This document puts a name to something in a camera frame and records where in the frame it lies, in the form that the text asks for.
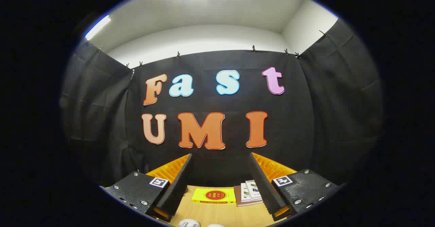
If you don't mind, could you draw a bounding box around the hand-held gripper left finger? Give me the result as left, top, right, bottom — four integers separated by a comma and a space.
100, 153, 193, 222

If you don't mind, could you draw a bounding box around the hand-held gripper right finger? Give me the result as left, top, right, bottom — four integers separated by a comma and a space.
248, 152, 342, 222

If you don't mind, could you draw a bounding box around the white illustrated book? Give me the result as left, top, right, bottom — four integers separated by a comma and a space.
245, 180, 262, 200
241, 183, 253, 201

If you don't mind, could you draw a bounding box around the brown cover book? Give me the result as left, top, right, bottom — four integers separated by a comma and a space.
234, 185, 264, 207

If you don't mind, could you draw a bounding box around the yellow book with red label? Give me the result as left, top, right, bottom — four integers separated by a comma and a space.
191, 188, 237, 204

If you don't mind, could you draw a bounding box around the black backdrop cloth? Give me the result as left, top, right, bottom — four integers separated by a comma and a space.
59, 18, 384, 188

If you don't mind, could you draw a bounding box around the row of small cloth clips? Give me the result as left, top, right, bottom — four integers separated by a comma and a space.
97, 30, 328, 69

